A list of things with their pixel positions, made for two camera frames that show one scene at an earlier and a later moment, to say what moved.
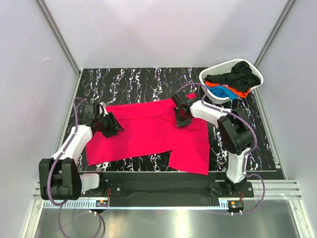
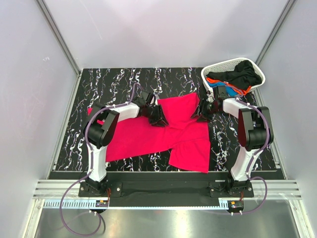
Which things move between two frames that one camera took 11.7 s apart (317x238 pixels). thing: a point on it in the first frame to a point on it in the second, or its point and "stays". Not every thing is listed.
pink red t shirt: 151,128 stays
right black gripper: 179,123 to 202,104
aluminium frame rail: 263,189 stays
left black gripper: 115,127 to 160,120
